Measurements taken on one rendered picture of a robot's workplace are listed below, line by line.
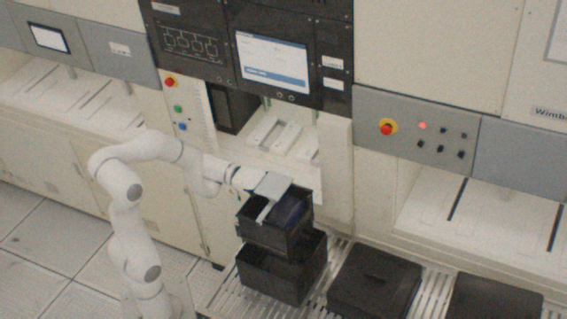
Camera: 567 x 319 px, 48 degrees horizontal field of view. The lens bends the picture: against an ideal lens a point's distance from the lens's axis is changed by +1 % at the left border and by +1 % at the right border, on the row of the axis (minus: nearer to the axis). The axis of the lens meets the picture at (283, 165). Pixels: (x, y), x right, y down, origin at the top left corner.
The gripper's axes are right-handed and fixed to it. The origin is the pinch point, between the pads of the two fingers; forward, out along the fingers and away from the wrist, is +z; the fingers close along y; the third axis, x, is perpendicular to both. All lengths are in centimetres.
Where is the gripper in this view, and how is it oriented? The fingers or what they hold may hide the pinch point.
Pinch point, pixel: (273, 188)
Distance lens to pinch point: 226.5
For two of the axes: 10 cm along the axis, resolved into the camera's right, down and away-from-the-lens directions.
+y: -4.8, 6.4, -6.0
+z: 8.7, 2.9, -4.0
